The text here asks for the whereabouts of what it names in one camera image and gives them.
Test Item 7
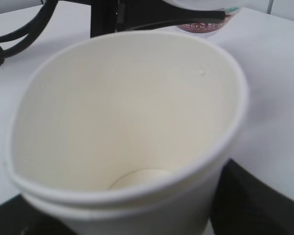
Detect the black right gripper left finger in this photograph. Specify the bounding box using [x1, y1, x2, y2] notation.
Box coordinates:
[0, 195, 71, 235]

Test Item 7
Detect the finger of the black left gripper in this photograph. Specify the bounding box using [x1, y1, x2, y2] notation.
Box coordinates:
[116, 10, 225, 32]

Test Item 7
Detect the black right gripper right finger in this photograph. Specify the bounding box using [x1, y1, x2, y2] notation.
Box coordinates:
[210, 160, 294, 235]

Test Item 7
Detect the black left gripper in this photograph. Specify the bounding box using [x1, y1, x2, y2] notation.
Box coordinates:
[90, 0, 125, 38]

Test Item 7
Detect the clear water bottle red label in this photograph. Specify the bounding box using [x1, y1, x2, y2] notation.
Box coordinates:
[165, 0, 243, 38]

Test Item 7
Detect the white paper cup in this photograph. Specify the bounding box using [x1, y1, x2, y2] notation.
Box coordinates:
[5, 30, 249, 235]

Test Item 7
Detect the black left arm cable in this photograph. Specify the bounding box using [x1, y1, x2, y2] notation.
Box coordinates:
[0, 0, 58, 68]

